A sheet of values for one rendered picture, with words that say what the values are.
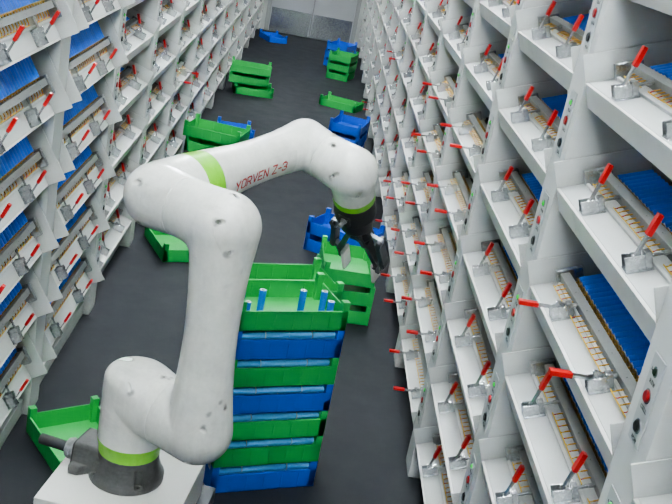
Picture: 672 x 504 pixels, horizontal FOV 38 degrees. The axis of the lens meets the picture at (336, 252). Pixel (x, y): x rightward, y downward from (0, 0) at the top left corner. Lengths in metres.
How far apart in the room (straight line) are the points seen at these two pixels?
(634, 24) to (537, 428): 0.73
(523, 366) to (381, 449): 1.11
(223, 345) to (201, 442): 0.19
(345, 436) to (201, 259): 1.46
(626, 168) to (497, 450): 0.63
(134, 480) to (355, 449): 1.12
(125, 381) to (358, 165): 0.62
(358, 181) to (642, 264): 0.73
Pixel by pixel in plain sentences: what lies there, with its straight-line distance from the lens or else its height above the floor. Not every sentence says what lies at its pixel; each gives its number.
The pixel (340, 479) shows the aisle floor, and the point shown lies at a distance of 2.83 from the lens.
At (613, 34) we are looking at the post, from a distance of 1.81.
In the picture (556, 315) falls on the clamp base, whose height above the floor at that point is 0.92.
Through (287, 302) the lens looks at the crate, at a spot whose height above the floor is 0.48.
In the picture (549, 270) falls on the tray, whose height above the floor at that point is 0.94.
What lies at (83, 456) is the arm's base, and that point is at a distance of 2.03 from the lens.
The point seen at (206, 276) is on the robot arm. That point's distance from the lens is 1.67.
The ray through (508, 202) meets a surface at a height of 0.92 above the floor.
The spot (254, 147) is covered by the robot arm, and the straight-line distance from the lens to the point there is 1.93.
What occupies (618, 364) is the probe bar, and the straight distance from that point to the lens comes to 1.54.
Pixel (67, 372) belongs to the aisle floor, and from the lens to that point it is 3.16.
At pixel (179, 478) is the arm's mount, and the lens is 2.06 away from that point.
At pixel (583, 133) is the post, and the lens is 1.83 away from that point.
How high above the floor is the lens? 1.53
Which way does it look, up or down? 20 degrees down
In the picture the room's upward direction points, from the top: 11 degrees clockwise
